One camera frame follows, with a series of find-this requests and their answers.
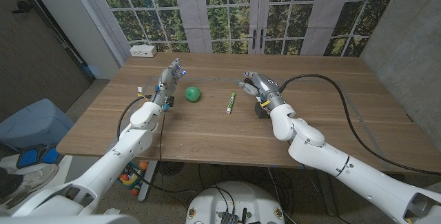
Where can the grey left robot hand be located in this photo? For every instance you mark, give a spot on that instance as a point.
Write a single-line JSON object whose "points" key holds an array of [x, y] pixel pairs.
{"points": [[167, 82]]}

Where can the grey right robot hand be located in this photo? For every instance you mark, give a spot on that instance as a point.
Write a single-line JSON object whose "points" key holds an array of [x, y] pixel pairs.
{"points": [[267, 88]]}

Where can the green marker cap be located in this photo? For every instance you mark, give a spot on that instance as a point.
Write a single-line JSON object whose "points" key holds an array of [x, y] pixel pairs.
{"points": [[233, 96]]}

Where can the white green marker body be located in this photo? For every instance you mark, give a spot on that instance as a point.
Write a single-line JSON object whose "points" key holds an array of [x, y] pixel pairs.
{"points": [[228, 107]]}

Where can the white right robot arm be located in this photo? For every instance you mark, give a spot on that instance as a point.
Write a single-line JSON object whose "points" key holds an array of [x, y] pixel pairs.
{"points": [[344, 169]]}

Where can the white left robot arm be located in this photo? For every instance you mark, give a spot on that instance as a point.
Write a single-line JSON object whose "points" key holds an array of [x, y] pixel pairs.
{"points": [[113, 162]]}

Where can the dark grey block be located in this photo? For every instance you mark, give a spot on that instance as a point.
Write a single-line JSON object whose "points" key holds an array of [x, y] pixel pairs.
{"points": [[260, 112]]}

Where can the green ball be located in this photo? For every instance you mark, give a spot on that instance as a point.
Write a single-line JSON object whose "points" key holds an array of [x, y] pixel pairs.
{"points": [[192, 93]]}

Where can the white power strip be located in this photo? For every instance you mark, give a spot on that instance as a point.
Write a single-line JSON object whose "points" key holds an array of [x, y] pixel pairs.
{"points": [[143, 50]]}

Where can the black round fan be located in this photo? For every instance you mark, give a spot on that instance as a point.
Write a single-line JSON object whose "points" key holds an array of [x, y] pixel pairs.
{"points": [[170, 168]]}

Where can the printed window backdrop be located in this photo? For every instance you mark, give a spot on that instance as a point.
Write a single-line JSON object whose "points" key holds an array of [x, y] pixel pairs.
{"points": [[220, 13]]}

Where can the white table leg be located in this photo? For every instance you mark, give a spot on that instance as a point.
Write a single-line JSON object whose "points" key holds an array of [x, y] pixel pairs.
{"points": [[148, 179]]}

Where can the basket of colourful toys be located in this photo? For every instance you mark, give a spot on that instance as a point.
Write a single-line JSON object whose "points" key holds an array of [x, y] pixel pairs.
{"points": [[129, 179]]}

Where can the white robot torso base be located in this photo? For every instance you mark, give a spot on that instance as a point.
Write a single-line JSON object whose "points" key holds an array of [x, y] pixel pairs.
{"points": [[237, 200]]}

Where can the blue plastic bin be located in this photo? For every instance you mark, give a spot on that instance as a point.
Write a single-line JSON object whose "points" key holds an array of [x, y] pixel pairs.
{"points": [[34, 124]]}

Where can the blue black foot pedal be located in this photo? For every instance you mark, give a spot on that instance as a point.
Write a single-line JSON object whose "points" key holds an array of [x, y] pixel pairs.
{"points": [[29, 156]]}

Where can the grey sneaker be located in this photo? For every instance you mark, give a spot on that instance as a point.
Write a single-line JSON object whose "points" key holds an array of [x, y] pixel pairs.
{"points": [[31, 182]]}

